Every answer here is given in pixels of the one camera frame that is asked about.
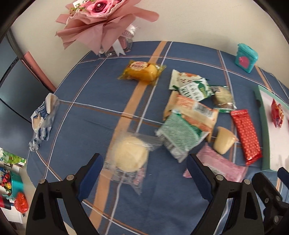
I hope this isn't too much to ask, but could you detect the pink snack packet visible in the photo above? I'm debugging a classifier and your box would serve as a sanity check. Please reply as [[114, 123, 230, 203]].
[[196, 143, 248, 182]]

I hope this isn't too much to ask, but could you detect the red gold patterned packet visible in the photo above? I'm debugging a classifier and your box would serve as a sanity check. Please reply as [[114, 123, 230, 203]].
[[230, 110, 262, 166]]

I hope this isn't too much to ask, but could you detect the green mint snack packet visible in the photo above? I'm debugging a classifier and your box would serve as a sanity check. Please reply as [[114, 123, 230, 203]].
[[155, 113, 208, 163]]

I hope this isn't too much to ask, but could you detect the beige orange snack packet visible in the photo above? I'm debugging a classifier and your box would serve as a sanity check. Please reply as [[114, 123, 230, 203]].
[[163, 91, 219, 142]]

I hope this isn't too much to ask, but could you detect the round cookie clear packet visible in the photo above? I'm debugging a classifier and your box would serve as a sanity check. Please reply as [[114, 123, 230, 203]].
[[210, 85, 237, 113]]

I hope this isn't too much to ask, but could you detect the round white bun packet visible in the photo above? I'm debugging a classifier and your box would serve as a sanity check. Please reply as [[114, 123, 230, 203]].
[[101, 132, 162, 194]]

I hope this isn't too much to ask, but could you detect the green white biscuit packet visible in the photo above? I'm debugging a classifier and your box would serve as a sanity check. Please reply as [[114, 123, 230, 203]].
[[169, 70, 213, 102]]

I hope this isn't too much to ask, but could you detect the yellow cake snack packet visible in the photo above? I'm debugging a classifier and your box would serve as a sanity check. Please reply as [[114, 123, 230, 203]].
[[118, 60, 166, 86]]

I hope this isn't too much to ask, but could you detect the orange red toy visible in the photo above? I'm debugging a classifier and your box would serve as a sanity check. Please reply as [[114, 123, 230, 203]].
[[14, 192, 28, 214]]

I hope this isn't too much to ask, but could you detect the mint green tray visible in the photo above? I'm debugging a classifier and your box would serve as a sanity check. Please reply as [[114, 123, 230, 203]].
[[254, 85, 289, 172]]

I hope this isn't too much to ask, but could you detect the red snack bag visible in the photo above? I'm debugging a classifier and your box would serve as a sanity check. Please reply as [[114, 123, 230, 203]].
[[271, 99, 284, 128]]

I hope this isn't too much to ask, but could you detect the blue white plastic wrapper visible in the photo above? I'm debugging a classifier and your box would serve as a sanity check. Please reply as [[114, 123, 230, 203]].
[[28, 93, 60, 152]]

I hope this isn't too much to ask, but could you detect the blue plaid tablecloth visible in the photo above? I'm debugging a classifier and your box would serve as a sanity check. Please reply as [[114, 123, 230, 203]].
[[27, 41, 288, 234]]

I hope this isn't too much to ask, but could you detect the teal pink toy box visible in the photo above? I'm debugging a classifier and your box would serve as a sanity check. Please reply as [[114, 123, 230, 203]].
[[235, 43, 259, 73]]

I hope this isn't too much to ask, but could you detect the pink flower bouquet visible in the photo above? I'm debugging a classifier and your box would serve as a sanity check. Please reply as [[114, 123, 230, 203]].
[[55, 1, 159, 56]]

